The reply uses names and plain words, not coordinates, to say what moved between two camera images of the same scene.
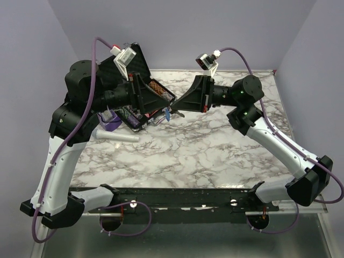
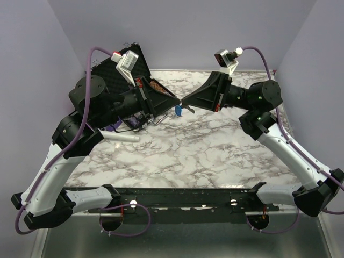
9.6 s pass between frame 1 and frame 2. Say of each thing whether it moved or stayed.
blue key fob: moved
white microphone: stayed
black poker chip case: stayed
